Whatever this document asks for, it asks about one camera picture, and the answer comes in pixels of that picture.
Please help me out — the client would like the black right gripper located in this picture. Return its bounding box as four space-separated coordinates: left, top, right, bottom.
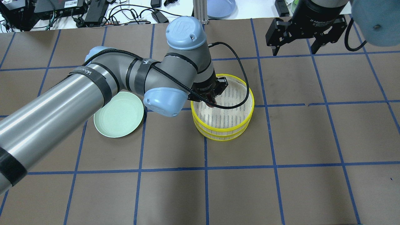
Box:
266 0 348 57

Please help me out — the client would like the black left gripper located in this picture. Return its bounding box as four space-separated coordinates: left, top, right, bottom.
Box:
191 74 228 104

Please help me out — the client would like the yellow steamer layer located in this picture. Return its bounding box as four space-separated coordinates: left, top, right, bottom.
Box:
194 119 250 142
191 74 255 133

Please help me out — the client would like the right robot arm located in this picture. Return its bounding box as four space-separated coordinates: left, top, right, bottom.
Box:
265 0 400 56

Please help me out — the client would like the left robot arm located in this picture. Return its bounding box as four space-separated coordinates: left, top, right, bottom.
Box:
0 17 228 194

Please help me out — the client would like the blue plate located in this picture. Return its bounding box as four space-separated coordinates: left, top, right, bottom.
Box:
206 0 236 19

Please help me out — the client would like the black power adapter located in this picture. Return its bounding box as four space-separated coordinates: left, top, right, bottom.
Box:
151 10 169 24

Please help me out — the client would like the light green plate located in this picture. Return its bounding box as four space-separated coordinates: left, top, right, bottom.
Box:
94 92 144 138

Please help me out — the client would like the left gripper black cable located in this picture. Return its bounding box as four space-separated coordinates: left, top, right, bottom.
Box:
82 42 250 110

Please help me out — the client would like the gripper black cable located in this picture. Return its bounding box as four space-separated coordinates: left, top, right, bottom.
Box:
344 17 367 52
82 42 250 110

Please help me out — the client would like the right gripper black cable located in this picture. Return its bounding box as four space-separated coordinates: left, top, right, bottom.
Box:
344 17 367 52

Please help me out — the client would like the aluminium frame post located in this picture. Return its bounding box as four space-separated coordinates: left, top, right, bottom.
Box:
193 0 208 25

